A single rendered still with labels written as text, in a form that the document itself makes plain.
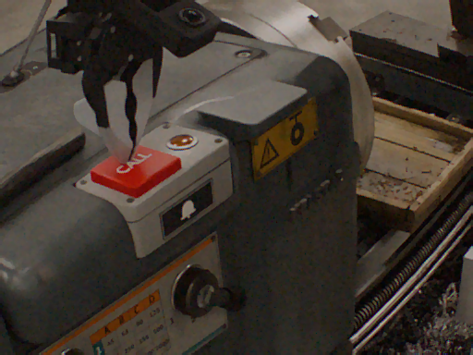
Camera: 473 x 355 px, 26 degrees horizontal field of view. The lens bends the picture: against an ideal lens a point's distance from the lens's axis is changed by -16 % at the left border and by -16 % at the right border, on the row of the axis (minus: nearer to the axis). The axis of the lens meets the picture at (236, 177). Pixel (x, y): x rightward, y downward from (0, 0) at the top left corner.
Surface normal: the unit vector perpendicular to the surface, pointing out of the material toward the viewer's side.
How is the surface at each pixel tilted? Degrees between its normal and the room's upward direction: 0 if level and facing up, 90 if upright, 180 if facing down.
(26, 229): 0
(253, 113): 0
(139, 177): 0
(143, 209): 90
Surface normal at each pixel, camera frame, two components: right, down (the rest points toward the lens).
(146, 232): 0.79, 0.24
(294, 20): 0.31, -0.65
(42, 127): -0.08, -0.87
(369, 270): 0.62, -0.27
